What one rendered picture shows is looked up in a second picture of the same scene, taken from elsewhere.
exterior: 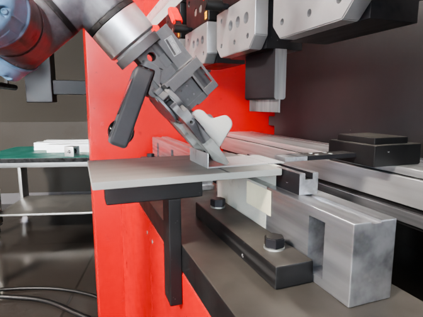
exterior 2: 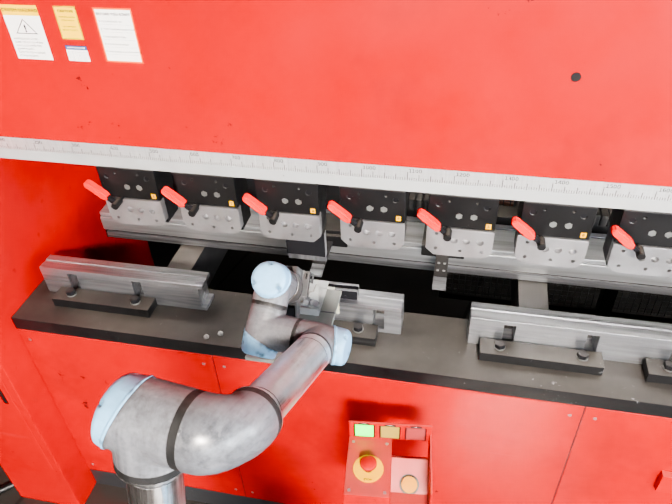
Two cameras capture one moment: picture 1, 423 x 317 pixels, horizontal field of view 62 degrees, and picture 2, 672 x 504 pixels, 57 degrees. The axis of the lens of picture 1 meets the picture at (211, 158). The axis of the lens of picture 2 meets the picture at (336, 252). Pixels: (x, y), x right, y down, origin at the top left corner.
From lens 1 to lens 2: 1.36 m
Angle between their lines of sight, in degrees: 58
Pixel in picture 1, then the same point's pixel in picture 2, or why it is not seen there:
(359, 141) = (331, 233)
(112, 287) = (58, 437)
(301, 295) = (384, 341)
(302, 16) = (368, 242)
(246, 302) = (376, 359)
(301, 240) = (368, 319)
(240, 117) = (85, 175)
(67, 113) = not seen: outside the picture
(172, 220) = not seen: hidden behind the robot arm
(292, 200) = (358, 305)
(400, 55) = not seen: hidden behind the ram
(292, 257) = (371, 329)
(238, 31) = (297, 230)
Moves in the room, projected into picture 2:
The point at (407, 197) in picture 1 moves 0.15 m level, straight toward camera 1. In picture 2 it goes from (360, 251) to (386, 280)
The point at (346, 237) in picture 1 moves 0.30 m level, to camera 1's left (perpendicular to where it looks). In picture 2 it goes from (397, 313) to (336, 393)
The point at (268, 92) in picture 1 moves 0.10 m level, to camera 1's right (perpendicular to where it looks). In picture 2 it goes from (318, 254) to (339, 233)
